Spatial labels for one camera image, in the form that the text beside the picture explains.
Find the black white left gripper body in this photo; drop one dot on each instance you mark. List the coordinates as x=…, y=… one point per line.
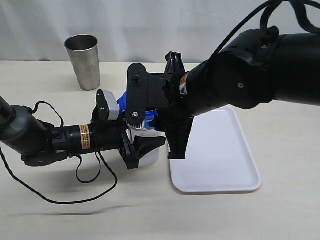
x=111, y=134

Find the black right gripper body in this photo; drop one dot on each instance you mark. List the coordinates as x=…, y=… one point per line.
x=160, y=92

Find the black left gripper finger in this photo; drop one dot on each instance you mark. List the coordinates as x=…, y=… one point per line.
x=147, y=148

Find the blue container lid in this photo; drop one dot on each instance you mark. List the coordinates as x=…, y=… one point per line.
x=149, y=116

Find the stainless steel cup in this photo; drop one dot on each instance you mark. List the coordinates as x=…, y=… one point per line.
x=82, y=50

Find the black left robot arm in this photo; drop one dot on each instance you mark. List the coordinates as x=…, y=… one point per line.
x=41, y=144

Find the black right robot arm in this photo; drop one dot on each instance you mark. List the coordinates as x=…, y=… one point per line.
x=257, y=67

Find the white plastic tray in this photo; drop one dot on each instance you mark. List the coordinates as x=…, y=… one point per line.
x=218, y=158

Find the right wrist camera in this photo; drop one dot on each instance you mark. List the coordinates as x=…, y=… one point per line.
x=137, y=127

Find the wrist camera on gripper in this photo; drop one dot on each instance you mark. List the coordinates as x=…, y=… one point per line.
x=111, y=109

